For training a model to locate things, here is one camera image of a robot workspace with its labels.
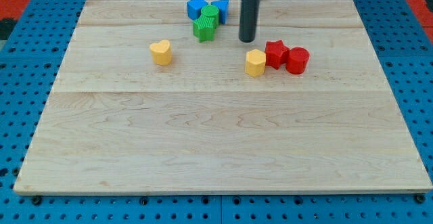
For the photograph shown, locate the yellow hexagon block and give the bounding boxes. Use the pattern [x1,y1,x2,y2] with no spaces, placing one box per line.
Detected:
[244,49,266,77]

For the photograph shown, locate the yellow heart block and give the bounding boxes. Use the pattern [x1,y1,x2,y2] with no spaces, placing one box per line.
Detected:
[150,39,173,66]

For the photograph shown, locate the light wooden board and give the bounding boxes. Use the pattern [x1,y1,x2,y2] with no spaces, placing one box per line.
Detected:
[14,0,432,196]

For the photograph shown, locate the green star block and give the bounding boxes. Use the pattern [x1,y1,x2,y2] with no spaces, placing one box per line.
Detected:
[192,16,215,43]

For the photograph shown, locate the red star block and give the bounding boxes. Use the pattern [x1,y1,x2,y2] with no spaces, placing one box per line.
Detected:
[265,40,290,70]

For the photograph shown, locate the green cylinder block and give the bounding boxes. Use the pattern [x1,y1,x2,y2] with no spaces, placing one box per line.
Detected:
[201,5,219,28]

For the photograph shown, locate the red cylinder block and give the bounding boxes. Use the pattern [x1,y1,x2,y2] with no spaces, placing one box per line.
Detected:
[286,47,310,74]

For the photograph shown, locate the blue triangle block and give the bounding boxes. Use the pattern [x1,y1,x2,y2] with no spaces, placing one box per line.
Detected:
[211,0,229,24]

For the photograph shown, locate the blue cube block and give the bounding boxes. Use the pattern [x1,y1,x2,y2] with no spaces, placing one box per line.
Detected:
[186,0,208,20]

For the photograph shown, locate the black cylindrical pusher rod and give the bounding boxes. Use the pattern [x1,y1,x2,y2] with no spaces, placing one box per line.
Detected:
[239,0,260,43]

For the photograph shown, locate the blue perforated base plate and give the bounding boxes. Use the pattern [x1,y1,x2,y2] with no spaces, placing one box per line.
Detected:
[1,0,432,223]

